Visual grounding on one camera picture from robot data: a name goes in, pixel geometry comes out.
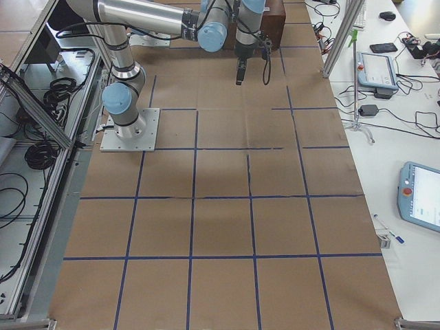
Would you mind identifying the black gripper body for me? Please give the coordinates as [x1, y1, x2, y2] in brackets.
[234, 31, 259, 61]

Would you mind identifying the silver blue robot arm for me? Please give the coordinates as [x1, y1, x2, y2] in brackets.
[67, 1, 272, 141]

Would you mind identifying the dark wooden drawer cabinet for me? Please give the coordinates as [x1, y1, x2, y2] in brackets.
[223, 0, 286, 50]

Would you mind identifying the blue teach pendant tablet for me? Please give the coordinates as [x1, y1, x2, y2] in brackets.
[356, 52, 398, 91]

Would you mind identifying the black power adapter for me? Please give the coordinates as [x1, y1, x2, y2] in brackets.
[358, 104, 379, 117]

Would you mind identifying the black smartphone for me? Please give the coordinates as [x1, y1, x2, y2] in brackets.
[369, 43, 397, 54]

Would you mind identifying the black computer mouse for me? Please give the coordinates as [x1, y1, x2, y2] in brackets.
[379, 11, 396, 21]

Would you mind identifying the blue white pen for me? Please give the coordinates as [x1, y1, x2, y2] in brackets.
[373, 214, 405, 244]

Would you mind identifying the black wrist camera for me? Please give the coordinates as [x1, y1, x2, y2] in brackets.
[258, 31, 272, 61]

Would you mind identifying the aluminium frame post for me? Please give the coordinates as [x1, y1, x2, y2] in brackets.
[322, 0, 365, 78]

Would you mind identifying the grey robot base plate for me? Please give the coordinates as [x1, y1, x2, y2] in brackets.
[100, 108, 160, 152]

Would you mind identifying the green handled reacher pole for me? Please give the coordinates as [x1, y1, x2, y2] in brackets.
[345, 30, 375, 145]

